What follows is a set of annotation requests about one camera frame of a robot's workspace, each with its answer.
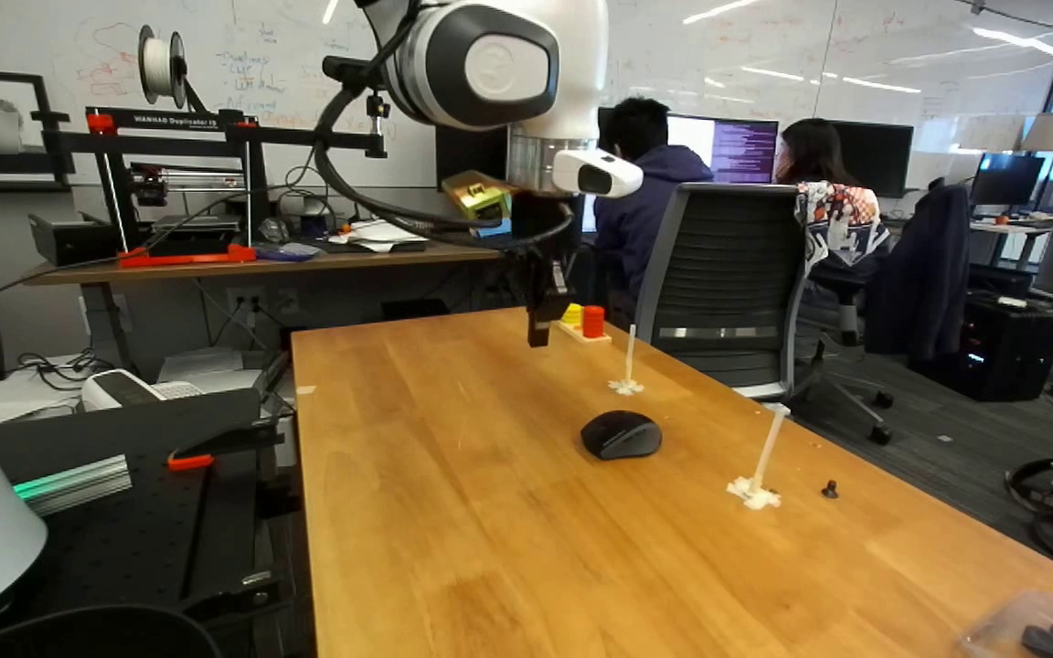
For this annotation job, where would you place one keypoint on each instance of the person with dark hair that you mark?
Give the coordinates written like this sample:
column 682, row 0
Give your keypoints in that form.
column 810, row 152

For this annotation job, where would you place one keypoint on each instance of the white plastic stand near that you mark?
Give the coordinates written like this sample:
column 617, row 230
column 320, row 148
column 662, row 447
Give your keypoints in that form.
column 749, row 489

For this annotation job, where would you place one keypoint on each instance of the dark jacket on chair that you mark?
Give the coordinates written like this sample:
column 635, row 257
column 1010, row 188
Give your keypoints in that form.
column 914, row 300

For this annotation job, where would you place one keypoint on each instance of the white filament spool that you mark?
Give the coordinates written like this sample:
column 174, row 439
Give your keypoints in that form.
column 163, row 66

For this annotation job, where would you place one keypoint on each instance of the person in navy hoodie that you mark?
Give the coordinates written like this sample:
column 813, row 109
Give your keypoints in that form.
column 625, row 228

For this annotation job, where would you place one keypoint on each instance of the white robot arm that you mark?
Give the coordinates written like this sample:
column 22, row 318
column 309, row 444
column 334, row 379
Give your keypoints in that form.
column 531, row 66

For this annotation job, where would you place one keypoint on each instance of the framed portrait picture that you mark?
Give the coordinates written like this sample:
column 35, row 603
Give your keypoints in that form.
column 21, row 100

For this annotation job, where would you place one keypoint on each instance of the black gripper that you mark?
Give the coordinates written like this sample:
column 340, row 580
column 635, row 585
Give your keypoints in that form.
column 547, row 240

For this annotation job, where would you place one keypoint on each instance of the grey mesh office chair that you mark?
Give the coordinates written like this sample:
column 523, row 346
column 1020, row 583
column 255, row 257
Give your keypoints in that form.
column 726, row 285

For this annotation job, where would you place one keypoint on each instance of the computer monitor purple screen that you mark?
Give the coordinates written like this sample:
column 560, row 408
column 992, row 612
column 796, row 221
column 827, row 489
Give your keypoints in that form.
column 736, row 152

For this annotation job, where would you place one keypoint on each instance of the black and red 3D printer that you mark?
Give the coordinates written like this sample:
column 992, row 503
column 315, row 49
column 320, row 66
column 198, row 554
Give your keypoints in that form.
column 181, row 185

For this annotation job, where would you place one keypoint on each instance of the red handled tool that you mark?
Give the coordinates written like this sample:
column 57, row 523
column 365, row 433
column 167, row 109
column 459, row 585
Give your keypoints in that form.
column 188, row 463

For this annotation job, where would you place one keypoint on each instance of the white plastic stand far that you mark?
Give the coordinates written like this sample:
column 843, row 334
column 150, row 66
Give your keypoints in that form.
column 625, row 380

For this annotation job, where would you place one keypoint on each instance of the white plastic stand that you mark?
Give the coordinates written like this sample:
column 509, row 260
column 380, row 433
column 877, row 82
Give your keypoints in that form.
column 625, row 380
column 749, row 489

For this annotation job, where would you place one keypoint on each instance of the wooden side desk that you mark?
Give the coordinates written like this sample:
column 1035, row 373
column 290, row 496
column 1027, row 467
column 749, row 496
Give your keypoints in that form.
column 255, row 263

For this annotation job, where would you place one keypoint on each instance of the black computer mouse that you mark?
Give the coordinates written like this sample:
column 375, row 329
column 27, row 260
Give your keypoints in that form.
column 619, row 435

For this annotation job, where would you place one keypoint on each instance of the colourful toy blocks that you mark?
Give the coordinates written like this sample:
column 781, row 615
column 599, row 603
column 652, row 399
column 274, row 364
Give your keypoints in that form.
column 585, row 324

